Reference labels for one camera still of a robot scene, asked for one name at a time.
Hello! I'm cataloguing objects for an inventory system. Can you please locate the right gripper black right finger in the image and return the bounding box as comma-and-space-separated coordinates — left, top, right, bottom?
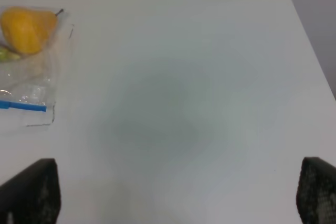
296, 157, 335, 224

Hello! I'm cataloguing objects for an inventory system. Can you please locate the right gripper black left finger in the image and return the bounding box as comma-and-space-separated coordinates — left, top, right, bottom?
1, 158, 61, 223

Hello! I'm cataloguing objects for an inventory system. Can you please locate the clear zip bag blue seal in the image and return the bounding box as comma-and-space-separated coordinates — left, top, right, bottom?
1, 5, 75, 132

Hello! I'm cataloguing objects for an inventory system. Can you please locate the purple eggplant green stem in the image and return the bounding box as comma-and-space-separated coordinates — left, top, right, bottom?
0, 43, 22, 63

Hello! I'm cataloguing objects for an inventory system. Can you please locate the yellow pear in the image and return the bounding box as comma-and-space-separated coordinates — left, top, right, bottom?
1, 6, 64, 55

